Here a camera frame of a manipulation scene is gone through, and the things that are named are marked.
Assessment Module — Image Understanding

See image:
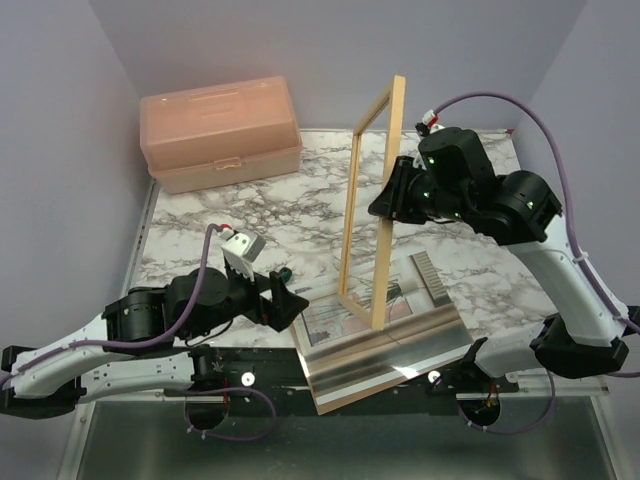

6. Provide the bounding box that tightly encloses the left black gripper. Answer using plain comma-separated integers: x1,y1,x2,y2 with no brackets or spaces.
183,259,309,342

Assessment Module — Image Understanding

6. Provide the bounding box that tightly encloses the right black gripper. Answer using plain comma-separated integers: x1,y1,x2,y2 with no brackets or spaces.
368,155,470,225

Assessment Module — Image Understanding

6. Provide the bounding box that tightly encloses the plant photo with backing board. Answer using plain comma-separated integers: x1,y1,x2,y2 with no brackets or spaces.
291,251,473,415

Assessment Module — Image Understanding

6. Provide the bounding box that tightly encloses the light wooden picture frame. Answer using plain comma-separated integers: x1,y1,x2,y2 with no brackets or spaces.
336,74,407,333

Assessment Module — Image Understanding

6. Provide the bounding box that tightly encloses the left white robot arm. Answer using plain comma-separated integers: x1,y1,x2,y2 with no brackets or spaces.
1,267,309,420

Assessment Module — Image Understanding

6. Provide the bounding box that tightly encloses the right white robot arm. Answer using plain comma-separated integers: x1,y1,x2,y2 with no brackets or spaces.
368,127,629,392

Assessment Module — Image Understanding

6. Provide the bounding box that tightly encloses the pink translucent plastic box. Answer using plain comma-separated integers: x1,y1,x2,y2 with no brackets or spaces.
140,76,302,194

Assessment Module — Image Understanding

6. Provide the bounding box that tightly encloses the green handled screwdriver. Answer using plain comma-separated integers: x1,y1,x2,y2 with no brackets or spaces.
279,267,293,283

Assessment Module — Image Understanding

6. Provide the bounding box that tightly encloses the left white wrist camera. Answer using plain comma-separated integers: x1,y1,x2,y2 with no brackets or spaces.
220,228,266,281

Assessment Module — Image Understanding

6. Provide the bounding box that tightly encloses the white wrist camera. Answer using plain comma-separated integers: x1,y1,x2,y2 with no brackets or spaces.
415,109,444,138
220,228,266,281

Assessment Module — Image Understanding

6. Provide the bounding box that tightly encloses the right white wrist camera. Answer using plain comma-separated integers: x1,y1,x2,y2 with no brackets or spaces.
415,109,444,138

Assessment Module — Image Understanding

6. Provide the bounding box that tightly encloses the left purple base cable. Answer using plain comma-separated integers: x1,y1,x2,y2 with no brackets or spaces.
186,387,278,442

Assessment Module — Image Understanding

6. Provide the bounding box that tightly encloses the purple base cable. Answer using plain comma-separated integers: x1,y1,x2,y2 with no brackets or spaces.
455,369,556,435
186,387,278,442

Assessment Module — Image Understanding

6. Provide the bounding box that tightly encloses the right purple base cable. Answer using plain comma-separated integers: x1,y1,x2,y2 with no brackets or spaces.
455,369,556,435

